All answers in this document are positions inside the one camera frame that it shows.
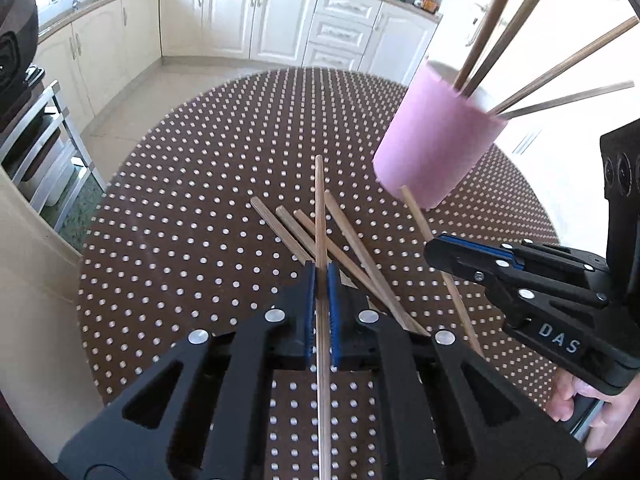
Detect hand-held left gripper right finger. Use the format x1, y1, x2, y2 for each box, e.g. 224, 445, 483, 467
327, 261, 587, 480

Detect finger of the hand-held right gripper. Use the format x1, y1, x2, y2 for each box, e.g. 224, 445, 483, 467
436, 233, 610, 277
424, 239, 612, 322

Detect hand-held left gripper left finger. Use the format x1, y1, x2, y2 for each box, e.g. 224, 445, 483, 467
57, 260, 318, 480

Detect slender wooden chopstick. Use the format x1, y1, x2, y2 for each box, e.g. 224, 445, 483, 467
324, 190, 432, 337
276, 205, 321, 261
489, 16, 640, 113
454, 0, 527, 95
250, 196, 315, 266
499, 80, 636, 120
292, 209, 431, 337
314, 155, 332, 480
465, 0, 565, 98
400, 186, 485, 358

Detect pink cup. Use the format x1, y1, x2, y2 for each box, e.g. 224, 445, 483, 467
372, 60, 510, 211

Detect person's right hand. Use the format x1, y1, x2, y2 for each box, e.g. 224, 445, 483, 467
546, 371, 640, 458

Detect round polka dot table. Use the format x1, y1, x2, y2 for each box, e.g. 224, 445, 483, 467
77, 66, 561, 480

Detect cream cabinet drawer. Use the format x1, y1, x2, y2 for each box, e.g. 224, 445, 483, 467
316, 0, 383, 28
301, 44, 365, 72
307, 17, 375, 56

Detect cream lower kitchen cabinets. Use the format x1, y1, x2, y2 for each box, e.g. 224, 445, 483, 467
36, 0, 443, 133

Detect black bulky object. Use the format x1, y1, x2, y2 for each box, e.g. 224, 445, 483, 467
0, 0, 40, 133

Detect metal door handle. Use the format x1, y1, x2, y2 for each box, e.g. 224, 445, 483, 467
465, 2, 496, 51

